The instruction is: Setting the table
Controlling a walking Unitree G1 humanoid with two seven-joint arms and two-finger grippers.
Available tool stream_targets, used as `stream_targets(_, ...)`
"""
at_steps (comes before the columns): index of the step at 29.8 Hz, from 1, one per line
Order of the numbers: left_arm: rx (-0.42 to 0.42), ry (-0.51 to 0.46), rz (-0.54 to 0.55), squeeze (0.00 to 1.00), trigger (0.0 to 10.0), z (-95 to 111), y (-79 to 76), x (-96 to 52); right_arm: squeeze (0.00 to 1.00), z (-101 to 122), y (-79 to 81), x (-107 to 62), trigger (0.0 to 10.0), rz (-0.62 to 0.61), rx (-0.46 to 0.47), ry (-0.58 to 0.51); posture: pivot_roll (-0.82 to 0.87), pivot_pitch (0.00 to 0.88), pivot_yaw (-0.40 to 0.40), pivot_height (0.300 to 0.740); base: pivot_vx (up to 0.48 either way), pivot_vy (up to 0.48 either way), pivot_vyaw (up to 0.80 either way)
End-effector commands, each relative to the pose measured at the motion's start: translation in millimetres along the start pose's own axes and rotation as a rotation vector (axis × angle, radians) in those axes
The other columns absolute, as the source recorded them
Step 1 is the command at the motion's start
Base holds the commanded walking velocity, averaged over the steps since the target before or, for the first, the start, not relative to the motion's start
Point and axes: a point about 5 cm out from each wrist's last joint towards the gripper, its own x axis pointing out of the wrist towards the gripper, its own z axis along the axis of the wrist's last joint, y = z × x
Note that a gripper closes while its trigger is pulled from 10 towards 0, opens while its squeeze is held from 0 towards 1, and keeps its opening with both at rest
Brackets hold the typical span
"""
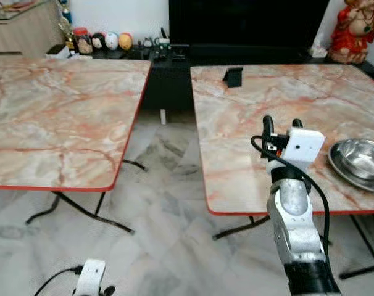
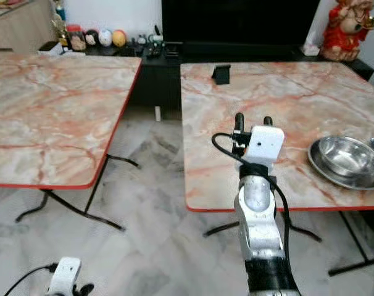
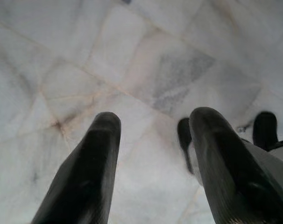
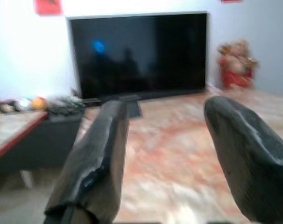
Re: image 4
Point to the black flat television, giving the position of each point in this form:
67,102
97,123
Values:
136,56

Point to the black low television stand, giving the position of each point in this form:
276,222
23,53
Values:
50,140

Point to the red and gold statue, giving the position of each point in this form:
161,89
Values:
237,70

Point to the white egg figurine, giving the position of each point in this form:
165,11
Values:
25,104

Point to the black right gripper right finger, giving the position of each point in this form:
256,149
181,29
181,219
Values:
249,151

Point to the orange round figurine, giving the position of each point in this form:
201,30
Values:
38,104

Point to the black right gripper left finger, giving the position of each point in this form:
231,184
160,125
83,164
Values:
90,163

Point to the red paper wall decoration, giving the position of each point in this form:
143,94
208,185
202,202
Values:
48,6
231,1

